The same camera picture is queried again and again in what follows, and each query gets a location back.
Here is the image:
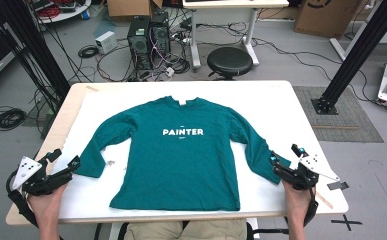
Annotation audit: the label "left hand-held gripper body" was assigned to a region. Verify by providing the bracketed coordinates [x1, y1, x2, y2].
[6, 155, 73, 198]

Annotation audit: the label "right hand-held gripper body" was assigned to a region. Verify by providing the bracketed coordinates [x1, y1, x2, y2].
[279, 153, 341, 192]

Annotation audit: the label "teal long-sleeve shirt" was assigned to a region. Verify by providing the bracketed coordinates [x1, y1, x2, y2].
[75, 95, 292, 212]

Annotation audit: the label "person's left hand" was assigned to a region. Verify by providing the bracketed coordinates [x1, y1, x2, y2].
[27, 182, 69, 231]

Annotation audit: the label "person's right hand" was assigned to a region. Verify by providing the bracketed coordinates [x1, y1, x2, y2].
[283, 182, 312, 228]

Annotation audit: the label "wooden stick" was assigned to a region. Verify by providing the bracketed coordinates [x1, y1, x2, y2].
[315, 191, 334, 210]

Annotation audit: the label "grey floor mat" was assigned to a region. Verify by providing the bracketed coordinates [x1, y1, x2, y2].
[292, 85, 385, 144]

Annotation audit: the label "white table cover sheet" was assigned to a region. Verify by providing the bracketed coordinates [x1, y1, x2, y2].
[56, 83, 347, 222]

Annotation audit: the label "black metal stand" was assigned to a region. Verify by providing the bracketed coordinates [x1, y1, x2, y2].
[310, 0, 387, 116]
[0, 0, 72, 103]

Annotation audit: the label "person's legs in khaki trousers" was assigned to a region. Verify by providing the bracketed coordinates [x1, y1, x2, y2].
[124, 218, 248, 240]

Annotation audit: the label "black round stool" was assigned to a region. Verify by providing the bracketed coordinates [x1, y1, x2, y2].
[206, 46, 254, 81]

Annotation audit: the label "white box device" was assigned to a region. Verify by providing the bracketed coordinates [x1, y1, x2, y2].
[94, 30, 119, 55]

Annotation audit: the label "large printed cardboard box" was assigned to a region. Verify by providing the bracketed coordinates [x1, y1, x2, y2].
[293, 0, 366, 39]

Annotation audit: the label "black computer tower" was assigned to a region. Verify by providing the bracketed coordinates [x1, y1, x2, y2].
[149, 11, 172, 65]
[126, 15, 153, 72]

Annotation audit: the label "round white table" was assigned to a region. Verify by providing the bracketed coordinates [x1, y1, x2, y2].
[30, 0, 92, 25]

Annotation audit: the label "white desk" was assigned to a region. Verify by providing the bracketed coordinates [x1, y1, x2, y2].
[182, 0, 290, 71]

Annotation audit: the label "brown cardboard box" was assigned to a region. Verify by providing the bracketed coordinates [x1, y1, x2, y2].
[106, 0, 164, 19]

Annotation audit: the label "large coiled black cable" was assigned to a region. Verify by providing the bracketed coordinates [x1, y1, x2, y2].
[0, 105, 27, 132]

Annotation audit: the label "long black floor cable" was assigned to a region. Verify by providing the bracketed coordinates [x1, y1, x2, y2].
[253, 36, 379, 102]

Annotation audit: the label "red cable bundle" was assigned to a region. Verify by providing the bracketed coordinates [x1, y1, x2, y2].
[36, 4, 62, 19]

